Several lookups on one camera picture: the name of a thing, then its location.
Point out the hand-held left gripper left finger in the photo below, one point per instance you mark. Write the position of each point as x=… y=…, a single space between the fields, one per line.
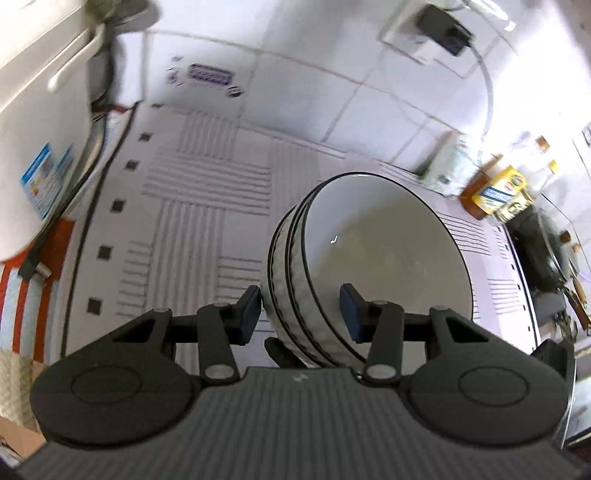
x=251 y=316

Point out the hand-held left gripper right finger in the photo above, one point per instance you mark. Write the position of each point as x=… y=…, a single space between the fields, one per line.
x=351 y=316

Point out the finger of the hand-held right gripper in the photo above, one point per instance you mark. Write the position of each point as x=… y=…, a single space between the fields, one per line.
x=280 y=353

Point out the grey bowl black rim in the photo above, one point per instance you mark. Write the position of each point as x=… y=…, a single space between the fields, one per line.
x=383 y=240
x=288 y=286
x=268 y=277

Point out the black wok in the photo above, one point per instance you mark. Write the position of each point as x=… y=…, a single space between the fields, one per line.
x=531 y=258

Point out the glass wok lid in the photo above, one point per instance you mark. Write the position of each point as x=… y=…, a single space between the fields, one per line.
x=556 y=249

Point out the striped white tablecloth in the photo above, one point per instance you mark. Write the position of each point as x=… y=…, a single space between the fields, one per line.
x=194 y=194

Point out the clear glass vinegar bottle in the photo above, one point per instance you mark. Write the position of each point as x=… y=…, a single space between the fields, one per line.
x=513 y=210

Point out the white plastic salt bag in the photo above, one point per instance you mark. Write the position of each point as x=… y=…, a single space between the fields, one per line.
x=450 y=170

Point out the yellow label cooking wine bottle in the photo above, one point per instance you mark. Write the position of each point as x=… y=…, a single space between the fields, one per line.
x=496 y=194

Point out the orange striped cloth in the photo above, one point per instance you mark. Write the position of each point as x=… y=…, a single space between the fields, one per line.
x=27 y=304

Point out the beige quilted cloth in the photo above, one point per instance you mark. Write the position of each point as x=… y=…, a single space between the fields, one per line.
x=16 y=387

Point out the brown cardboard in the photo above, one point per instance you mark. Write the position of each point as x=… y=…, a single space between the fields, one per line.
x=18 y=438

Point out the white appliance blue label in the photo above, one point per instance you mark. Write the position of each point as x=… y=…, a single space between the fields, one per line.
x=41 y=115

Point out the white wall socket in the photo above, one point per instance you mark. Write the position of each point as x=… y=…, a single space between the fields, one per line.
x=401 y=27

